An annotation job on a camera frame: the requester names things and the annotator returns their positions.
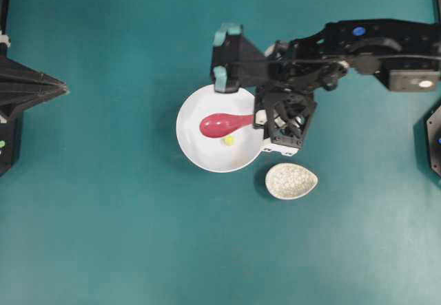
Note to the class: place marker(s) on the pink plastic spoon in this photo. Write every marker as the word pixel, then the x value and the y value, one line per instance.
pixel 220 125

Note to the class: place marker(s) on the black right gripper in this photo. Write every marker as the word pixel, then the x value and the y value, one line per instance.
pixel 284 116

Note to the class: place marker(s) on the white round bowl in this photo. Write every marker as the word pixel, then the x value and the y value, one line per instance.
pixel 213 154

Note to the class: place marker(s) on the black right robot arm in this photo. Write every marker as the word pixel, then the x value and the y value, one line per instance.
pixel 402 55

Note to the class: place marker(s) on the yellow hexagonal prism block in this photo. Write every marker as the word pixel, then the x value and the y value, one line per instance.
pixel 229 140

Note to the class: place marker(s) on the speckled egg-shaped spoon rest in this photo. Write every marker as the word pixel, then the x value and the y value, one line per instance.
pixel 288 181

